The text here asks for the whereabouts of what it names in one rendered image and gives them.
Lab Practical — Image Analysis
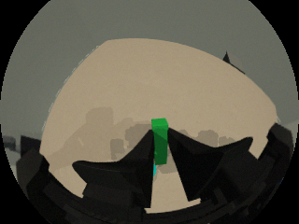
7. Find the green rectangular post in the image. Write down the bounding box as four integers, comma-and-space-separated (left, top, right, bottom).
152, 119, 169, 165

